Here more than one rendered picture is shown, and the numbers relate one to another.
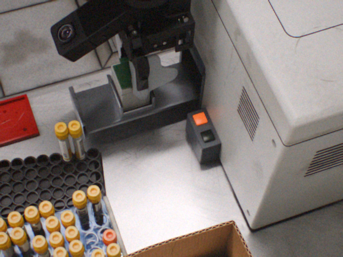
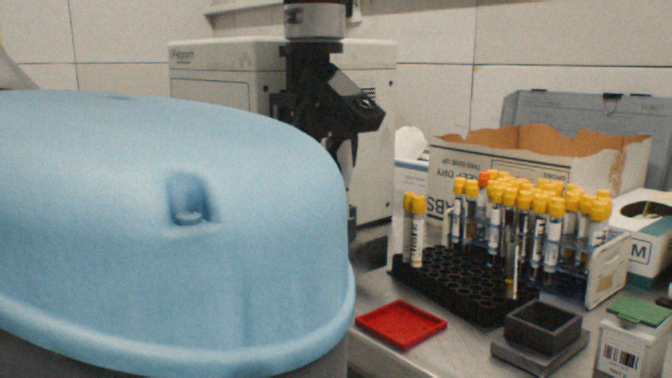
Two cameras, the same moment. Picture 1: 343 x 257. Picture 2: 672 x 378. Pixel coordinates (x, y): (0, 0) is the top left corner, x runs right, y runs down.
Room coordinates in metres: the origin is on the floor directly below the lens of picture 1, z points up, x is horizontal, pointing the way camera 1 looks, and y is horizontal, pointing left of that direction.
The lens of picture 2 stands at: (0.66, 0.67, 1.15)
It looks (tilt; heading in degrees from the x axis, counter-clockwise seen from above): 14 degrees down; 253
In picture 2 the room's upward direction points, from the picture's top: straight up
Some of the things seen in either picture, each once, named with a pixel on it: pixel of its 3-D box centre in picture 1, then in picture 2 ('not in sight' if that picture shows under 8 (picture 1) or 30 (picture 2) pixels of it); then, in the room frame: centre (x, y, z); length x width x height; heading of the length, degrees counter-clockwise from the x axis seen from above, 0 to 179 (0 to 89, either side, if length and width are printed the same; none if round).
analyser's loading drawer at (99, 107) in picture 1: (146, 90); (315, 231); (0.49, 0.04, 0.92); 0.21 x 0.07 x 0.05; 114
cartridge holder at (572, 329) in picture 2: not in sight; (542, 332); (0.34, 0.31, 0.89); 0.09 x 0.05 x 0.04; 24
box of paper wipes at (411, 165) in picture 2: not in sight; (405, 154); (0.18, -0.36, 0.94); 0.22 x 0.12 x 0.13; 118
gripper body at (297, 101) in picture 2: (150, 7); (311, 92); (0.49, 0.03, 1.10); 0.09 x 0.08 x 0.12; 114
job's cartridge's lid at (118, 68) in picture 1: (130, 71); not in sight; (0.48, 0.06, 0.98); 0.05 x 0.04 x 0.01; 24
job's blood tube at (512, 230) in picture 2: not in sight; (510, 271); (0.33, 0.25, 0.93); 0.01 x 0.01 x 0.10; 12
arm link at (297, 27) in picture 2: not in sight; (312, 25); (0.49, 0.04, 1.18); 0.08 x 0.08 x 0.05
